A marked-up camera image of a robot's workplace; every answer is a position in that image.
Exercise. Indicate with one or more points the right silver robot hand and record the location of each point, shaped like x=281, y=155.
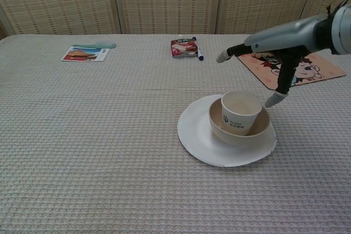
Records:
x=285, y=36

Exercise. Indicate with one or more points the white paper cup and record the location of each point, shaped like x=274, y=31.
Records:
x=235, y=123

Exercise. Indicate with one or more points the beige bowl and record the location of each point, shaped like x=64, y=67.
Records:
x=235, y=138

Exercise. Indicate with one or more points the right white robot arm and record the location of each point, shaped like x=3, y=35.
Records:
x=342, y=28

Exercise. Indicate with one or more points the white paper plate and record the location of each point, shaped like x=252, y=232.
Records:
x=197, y=138

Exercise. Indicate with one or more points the cartoon girl mouse pad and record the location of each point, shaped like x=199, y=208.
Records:
x=326, y=69

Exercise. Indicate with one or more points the blue marker pen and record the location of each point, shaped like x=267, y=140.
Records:
x=199, y=51

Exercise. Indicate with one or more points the red snack pouch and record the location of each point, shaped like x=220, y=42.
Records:
x=181, y=49

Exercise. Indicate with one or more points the woven folding screen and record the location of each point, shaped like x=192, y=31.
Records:
x=170, y=1

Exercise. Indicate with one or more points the green comb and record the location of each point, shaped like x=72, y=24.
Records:
x=105, y=44

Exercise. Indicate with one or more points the palace photo postcard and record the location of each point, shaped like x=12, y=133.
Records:
x=82, y=54

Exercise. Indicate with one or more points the beige woven tablecloth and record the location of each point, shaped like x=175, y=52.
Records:
x=109, y=176

